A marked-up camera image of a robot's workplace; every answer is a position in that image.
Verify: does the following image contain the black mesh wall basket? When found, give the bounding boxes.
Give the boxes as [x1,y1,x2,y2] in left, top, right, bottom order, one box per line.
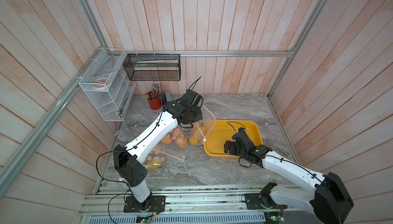
[123,54,181,81]

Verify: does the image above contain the tape roll on shelf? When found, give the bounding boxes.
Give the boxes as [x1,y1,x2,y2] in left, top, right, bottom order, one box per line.
[92,76,112,91]

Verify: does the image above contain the clear zipper bag pink zip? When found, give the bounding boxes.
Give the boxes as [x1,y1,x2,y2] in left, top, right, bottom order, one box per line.
[142,149,173,181]

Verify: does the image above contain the white wire shelf rack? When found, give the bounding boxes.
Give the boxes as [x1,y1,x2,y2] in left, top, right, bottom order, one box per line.
[79,48,135,122]

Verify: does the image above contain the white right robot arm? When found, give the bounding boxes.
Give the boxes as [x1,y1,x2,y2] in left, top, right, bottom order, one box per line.
[224,127,354,224]

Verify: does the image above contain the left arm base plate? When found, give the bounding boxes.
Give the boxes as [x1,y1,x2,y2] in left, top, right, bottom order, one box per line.
[123,194,166,213]

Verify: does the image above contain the yellow plastic tray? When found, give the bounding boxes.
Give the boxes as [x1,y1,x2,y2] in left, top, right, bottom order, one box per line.
[204,120,263,158]

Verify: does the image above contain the blue black stapler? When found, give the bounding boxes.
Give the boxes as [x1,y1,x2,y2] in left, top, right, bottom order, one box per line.
[161,92,167,106]

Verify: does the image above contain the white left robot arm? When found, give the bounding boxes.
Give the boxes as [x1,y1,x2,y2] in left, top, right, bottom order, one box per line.
[113,89,203,205]

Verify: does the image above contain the red pen cup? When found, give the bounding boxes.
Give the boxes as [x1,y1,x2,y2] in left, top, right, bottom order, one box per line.
[148,96,162,110]

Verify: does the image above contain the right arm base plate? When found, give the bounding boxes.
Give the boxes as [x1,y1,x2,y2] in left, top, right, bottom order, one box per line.
[241,182,288,210]

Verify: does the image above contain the clear zipper bag pink dots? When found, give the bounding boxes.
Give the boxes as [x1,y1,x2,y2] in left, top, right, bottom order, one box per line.
[189,105,216,145]

